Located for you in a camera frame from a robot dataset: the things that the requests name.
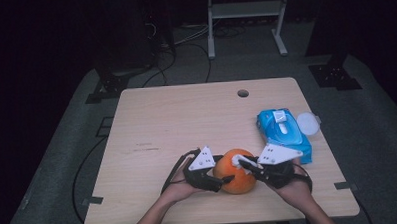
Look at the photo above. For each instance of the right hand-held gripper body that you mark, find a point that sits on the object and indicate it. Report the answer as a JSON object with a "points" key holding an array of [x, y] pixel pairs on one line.
{"points": [[277, 174]]}

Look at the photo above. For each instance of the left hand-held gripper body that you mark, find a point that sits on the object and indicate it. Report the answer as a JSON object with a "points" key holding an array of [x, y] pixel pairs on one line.
{"points": [[200, 178]]}

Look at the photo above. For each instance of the orange plush toy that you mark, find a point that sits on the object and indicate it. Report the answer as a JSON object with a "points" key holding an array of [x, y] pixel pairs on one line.
{"points": [[237, 184]]}

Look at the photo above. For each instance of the white wet wipe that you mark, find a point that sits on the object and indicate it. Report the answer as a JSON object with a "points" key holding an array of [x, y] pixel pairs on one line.
{"points": [[238, 159]]}

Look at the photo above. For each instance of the blue wet wipe pack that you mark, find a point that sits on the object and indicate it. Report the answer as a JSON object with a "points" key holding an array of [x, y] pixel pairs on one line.
{"points": [[277, 129]]}

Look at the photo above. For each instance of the person's left hand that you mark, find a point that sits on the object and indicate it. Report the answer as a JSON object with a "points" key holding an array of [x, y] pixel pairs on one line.
{"points": [[179, 189]]}

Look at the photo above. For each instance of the person's right hand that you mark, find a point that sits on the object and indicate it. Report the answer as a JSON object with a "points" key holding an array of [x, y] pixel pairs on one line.
{"points": [[296, 192]]}

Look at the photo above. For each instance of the grey tape strip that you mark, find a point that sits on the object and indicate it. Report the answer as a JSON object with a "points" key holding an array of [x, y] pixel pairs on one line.
{"points": [[345, 186], [93, 200]]}

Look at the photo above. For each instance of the black stand base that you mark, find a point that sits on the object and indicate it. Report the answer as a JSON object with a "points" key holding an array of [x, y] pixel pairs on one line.
{"points": [[110, 86], [333, 76]]}

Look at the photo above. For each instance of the white metal stand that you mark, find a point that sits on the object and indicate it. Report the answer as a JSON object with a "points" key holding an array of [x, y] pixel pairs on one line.
{"points": [[244, 9]]}

